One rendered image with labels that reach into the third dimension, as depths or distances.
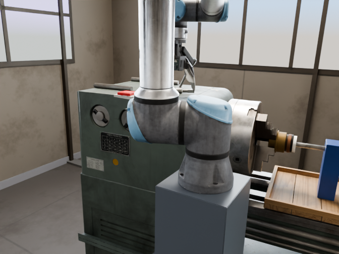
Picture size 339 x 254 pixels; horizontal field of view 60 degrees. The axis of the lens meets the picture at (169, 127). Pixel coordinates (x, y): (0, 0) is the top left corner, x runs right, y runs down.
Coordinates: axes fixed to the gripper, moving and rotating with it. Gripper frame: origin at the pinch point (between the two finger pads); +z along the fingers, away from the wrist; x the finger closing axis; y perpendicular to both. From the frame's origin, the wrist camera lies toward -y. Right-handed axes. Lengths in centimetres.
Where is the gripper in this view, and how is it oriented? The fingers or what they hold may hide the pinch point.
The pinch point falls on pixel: (177, 89)
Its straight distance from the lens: 124.0
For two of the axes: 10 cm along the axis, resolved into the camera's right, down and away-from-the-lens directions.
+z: -0.2, 9.6, 2.7
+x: 9.1, 1.4, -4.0
